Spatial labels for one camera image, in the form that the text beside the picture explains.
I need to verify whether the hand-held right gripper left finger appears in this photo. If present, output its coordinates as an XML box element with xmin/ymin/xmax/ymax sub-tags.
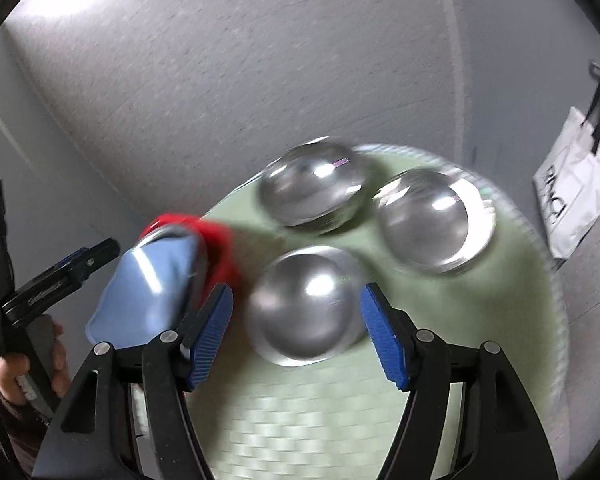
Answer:
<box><xmin>37</xmin><ymin>282</ymin><xmax>236</xmax><ymax>480</ymax></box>

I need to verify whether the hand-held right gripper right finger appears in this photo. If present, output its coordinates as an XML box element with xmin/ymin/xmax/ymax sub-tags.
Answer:
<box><xmin>359</xmin><ymin>282</ymin><xmax>556</xmax><ymax>480</ymax></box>

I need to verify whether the person's left hand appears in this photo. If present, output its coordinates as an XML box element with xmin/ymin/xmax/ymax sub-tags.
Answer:
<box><xmin>0</xmin><ymin>321</ymin><xmax>72</xmax><ymax>413</ymax></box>

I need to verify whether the white tote bag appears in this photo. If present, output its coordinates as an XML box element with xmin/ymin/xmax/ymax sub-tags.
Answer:
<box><xmin>532</xmin><ymin>67</ymin><xmax>600</xmax><ymax>261</ymax></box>

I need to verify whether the round green woven placemat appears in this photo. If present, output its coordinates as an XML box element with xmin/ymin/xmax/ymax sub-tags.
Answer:
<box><xmin>180</xmin><ymin>142</ymin><xmax>573</xmax><ymax>480</ymax></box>

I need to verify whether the shiny metal bowl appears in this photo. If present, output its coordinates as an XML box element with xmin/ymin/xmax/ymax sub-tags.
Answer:
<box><xmin>245</xmin><ymin>246</ymin><xmax>373</xmax><ymax>367</ymax></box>
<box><xmin>372</xmin><ymin>167</ymin><xmax>496</xmax><ymax>275</ymax></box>
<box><xmin>257</xmin><ymin>136</ymin><xmax>376</xmax><ymax>235</ymax></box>

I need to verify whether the person's left forearm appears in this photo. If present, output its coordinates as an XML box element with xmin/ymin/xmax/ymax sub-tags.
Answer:
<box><xmin>0</xmin><ymin>380</ymin><xmax>48</xmax><ymax>478</ymax></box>

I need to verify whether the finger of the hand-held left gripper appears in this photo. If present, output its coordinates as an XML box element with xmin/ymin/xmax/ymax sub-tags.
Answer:
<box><xmin>55</xmin><ymin>239</ymin><xmax>122</xmax><ymax>286</ymax></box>

